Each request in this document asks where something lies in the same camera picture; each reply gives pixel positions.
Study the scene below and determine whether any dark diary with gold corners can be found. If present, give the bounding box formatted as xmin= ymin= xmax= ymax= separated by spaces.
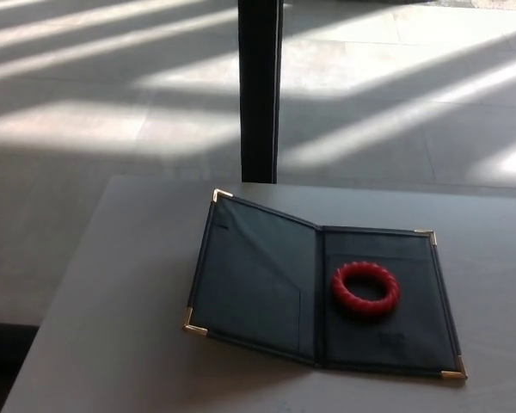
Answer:
xmin=181 ymin=188 xmax=469 ymax=384

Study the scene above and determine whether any red twisted ring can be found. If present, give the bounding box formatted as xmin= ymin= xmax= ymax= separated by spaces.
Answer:
xmin=329 ymin=261 xmax=402 ymax=323

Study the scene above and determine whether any black vertical post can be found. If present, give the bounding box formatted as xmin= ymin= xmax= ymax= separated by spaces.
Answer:
xmin=236 ymin=0 xmax=285 ymax=184

